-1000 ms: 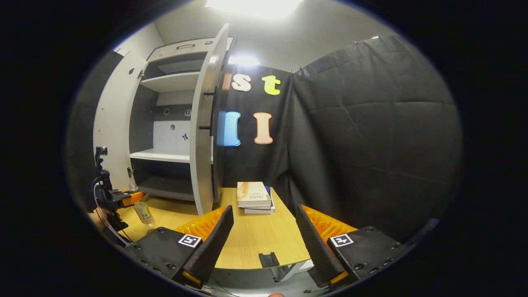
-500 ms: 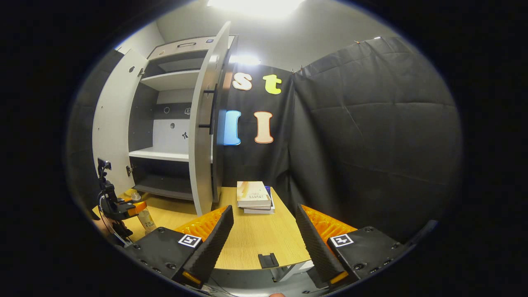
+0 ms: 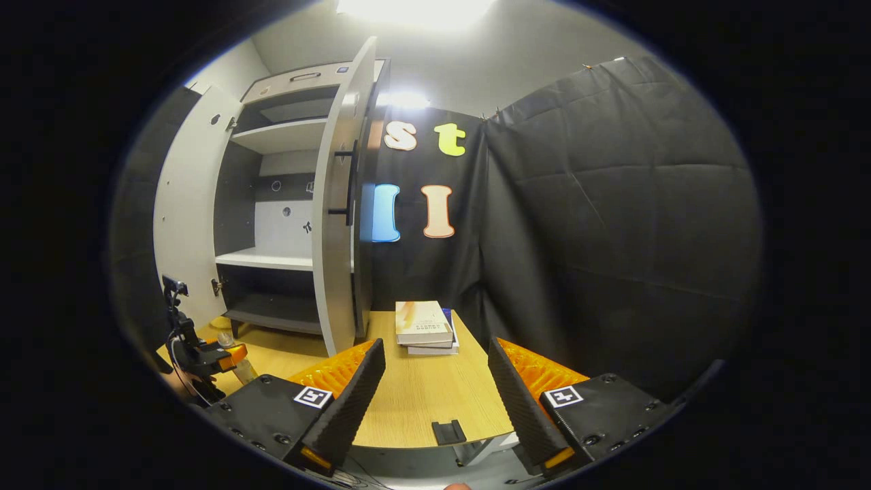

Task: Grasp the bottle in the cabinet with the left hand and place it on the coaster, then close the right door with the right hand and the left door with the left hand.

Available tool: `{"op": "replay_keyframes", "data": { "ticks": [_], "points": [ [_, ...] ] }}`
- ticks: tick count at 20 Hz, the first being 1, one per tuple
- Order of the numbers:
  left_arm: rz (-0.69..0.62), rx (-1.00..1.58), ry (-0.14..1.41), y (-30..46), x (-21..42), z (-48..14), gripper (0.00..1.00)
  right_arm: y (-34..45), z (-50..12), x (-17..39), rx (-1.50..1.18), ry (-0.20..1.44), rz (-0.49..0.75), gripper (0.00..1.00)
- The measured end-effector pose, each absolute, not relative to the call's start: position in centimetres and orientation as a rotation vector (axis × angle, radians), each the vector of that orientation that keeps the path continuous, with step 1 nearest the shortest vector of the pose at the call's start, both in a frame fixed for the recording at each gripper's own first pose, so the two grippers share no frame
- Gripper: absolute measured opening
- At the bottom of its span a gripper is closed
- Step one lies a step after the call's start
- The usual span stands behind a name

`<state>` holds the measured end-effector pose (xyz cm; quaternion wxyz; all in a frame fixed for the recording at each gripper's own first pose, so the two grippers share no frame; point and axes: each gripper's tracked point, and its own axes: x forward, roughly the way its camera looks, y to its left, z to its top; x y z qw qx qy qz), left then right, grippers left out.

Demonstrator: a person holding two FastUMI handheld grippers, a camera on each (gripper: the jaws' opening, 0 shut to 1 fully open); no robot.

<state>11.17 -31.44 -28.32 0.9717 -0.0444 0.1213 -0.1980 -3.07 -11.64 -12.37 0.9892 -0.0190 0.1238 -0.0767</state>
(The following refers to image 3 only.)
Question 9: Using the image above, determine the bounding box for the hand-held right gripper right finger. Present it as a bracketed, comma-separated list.
[487, 337, 681, 477]

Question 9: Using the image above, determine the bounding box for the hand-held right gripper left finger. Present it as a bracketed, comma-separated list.
[204, 338, 387, 477]

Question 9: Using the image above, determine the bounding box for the clear glass bottle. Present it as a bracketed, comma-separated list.
[216, 330, 259, 385]

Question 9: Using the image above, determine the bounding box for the grey cabinet door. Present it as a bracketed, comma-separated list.
[312, 36, 382, 358]
[153, 85, 244, 327]

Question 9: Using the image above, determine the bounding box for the grey cabinet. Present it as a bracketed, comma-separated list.
[214, 58, 392, 338]

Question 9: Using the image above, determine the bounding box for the black table clamp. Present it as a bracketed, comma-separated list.
[431, 419, 467, 446]

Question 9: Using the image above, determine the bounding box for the black backdrop cloth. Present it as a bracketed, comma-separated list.
[109, 54, 763, 402]

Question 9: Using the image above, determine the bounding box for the small ceiling light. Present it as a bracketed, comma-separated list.
[376, 91, 431, 110]

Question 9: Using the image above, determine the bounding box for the large ceiling light panel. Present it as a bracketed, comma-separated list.
[337, 0, 497, 31]

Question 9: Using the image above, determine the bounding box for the black door handle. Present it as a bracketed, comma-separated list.
[328, 140, 359, 227]

